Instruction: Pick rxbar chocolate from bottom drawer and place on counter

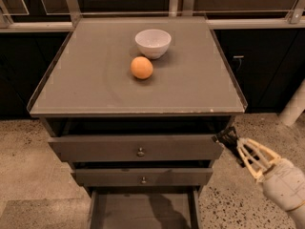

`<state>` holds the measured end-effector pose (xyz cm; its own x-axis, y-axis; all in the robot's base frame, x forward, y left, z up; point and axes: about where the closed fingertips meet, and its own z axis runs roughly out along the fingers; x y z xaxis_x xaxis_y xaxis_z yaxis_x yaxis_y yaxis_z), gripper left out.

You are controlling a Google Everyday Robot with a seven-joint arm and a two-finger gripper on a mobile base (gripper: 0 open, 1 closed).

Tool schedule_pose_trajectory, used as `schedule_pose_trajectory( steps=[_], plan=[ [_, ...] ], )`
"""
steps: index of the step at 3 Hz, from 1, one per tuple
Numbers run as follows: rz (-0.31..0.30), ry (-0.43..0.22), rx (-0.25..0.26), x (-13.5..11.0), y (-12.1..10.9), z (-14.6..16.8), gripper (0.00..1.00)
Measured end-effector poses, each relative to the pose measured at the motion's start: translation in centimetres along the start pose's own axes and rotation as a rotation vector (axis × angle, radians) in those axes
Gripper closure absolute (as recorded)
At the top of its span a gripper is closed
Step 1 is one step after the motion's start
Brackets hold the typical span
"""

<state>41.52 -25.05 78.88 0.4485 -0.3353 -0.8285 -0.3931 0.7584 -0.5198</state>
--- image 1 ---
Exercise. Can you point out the grey top drawer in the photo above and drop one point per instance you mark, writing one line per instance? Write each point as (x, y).
(94, 148)

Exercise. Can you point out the white ceramic bowl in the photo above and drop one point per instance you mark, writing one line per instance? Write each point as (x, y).
(153, 43)

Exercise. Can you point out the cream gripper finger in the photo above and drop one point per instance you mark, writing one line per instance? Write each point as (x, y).
(272, 158)
(252, 158)

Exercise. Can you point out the white pipe leg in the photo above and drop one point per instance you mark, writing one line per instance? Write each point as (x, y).
(295, 107)

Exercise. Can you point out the grey bottom drawer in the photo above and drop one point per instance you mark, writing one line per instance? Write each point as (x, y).
(144, 208)

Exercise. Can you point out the grey drawer cabinet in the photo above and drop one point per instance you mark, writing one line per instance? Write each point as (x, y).
(90, 89)

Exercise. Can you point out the black rxbar chocolate bar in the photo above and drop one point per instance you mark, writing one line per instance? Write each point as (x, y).
(228, 138)

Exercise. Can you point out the grey drawer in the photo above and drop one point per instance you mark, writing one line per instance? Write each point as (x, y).
(144, 208)
(94, 148)
(142, 177)

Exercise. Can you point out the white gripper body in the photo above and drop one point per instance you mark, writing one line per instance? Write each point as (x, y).
(283, 183)

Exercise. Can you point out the metal rail frame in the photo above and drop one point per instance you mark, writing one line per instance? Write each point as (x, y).
(62, 15)

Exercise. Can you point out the grey middle drawer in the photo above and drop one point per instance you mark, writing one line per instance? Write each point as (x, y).
(142, 177)

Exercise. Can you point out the orange fruit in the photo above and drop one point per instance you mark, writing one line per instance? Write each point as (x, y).
(141, 67)

